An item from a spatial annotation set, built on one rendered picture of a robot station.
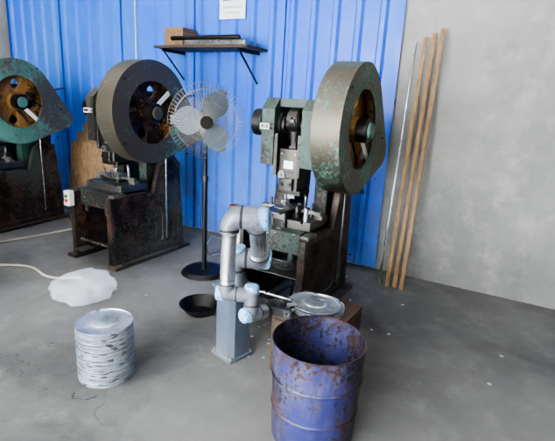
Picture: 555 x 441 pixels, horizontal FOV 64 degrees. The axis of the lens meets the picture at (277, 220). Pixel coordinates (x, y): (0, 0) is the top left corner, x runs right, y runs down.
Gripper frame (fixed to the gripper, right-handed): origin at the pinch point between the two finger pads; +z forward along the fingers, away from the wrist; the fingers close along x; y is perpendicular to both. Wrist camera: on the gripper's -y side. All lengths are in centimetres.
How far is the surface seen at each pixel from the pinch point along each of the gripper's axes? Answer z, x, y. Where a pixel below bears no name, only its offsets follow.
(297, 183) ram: 44, -58, 57
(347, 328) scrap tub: -2.9, -4.2, -37.8
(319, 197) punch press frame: 71, -48, 60
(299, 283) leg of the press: 35.8, 4.5, 33.6
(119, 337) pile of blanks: -79, 21, 45
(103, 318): -81, 18, 62
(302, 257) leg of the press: 34.3, -13.9, 33.2
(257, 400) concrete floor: -27, 44, -8
